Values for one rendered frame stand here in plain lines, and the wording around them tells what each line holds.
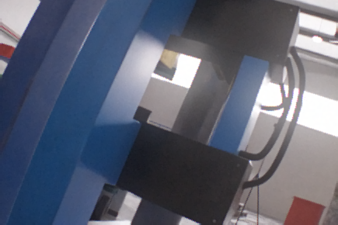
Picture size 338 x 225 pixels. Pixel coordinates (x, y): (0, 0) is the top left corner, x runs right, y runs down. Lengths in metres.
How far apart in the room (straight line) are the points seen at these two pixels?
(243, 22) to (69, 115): 0.55
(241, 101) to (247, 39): 0.18
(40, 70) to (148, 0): 0.52
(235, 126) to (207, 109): 0.67
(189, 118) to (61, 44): 1.22
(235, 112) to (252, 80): 0.10
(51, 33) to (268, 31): 0.73
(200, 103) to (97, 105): 0.86
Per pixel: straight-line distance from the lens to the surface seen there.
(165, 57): 1.49
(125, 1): 0.88
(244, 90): 0.94
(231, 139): 0.90
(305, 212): 8.27
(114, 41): 0.83
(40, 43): 0.39
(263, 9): 1.04
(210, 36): 1.02
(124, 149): 0.94
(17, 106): 0.38
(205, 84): 1.60
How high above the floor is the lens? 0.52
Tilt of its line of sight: 11 degrees up
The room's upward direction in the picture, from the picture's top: 23 degrees clockwise
